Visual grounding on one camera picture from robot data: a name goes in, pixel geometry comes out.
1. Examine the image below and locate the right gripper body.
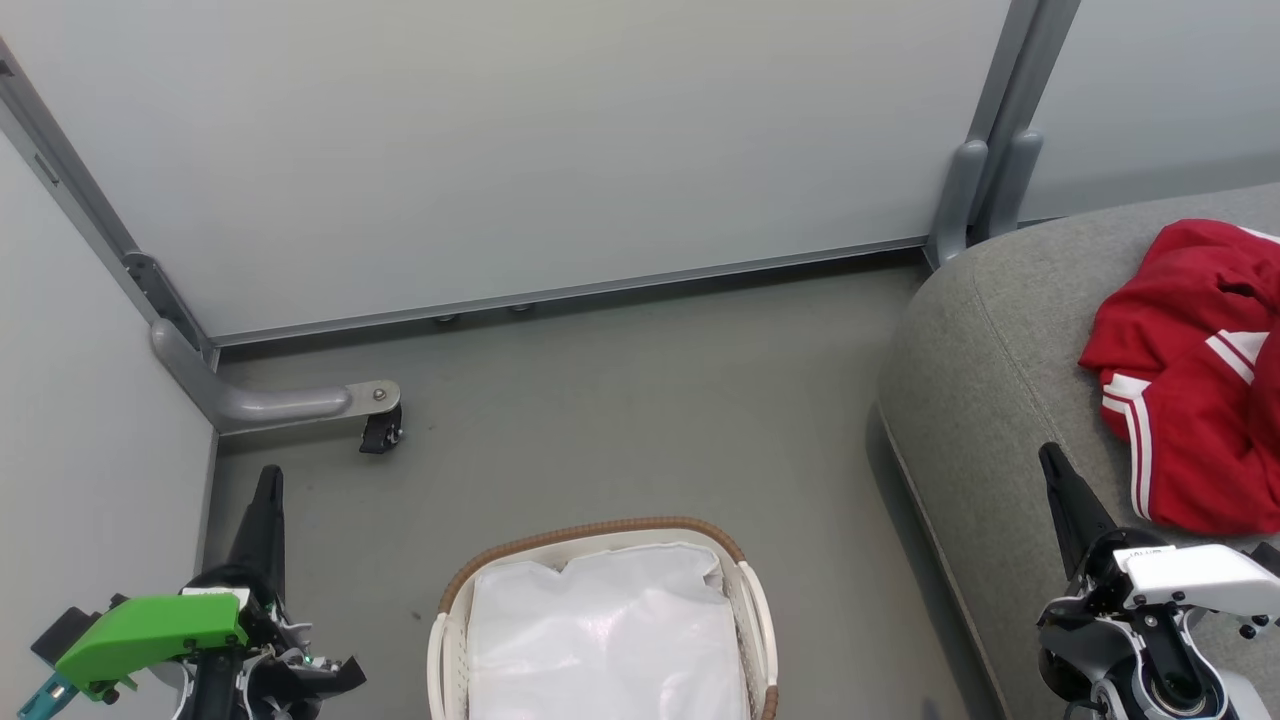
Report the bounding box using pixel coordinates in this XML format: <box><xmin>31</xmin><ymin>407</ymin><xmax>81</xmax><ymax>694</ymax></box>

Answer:
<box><xmin>1035</xmin><ymin>527</ymin><xmax>1173</xmax><ymax>703</ymax></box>

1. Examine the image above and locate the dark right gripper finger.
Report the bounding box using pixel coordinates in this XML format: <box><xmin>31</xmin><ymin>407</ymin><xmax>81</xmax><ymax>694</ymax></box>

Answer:
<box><xmin>1038</xmin><ymin>442</ymin><xmax>1120</xmax><ymax>583</ymax></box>

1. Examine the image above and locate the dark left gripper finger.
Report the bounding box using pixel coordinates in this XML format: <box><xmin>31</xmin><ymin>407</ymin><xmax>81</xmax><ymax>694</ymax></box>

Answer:
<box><xmin>228</xmin><ymin>465</ymin><xmax>288</xmax><ymax>603</ymax></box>

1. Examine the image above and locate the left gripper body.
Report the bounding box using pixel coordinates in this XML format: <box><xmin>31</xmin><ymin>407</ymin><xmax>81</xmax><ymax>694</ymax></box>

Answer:
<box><xmin>182</xmin><ymin>565</ymin><xmax>367</xmax><ymax>720</ymax></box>

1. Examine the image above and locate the red garment with white stripes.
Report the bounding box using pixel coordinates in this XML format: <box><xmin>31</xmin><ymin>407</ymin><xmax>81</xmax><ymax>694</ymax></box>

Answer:
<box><xmin>1078</xmin><ymin>218</ymin><xmax>1280</xmax><ymax>537</ymax></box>

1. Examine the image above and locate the white basket with brown rim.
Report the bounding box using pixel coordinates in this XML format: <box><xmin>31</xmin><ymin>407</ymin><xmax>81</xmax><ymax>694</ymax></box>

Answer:
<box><xmin>427</xmin><ymin>516</ymin><xmax>780</xmax><ymax>720</ymax></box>

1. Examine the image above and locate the grey curved partition foot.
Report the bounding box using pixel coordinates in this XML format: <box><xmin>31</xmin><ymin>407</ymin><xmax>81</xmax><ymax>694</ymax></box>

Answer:
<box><xmin>150</xmin><ymin>318</ymin><xmax>403</xmax><ymax>437</ymax></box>

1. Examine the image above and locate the black caster wheel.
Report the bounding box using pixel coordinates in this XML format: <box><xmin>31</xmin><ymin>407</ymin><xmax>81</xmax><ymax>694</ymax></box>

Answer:
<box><xmin>359</xmin><ymin>404</ymin><xmax>405</xmax><ymax>456</ymax></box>

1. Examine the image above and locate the grey fabric sofa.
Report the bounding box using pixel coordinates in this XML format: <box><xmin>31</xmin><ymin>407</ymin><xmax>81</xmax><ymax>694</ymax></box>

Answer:
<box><xmin>877</xmin><ymin>183</ymin><xmax>1280</xmax><ymax>720</ymax></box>

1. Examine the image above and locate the white plastic bag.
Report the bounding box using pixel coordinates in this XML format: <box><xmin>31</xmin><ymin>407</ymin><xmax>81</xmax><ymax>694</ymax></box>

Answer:
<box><xmin>466</xmin><ymin>542</ymin><xmax>752</xmax><ymax>720</ymax></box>

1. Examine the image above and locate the grey partition post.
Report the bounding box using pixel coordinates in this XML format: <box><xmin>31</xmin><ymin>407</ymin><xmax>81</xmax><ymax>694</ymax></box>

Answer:
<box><xmin>924</xmin><ymin>0</ymin><xmax>1083</xmax><ymax>271</ymax></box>

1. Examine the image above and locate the grey partition side rail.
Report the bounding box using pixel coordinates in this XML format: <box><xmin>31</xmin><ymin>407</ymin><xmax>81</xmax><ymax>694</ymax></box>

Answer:
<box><xmin>0</xmin><ymin>38</ymin><xmax>217</xmax><ymax>367</ymax></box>

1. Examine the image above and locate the grey partition bottom rail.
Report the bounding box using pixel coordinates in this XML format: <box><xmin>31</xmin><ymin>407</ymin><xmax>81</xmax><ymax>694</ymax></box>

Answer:
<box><xmin>212</xmin><ymin>236</ymin><xmax>931</xmax><ymax>349</ymax></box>

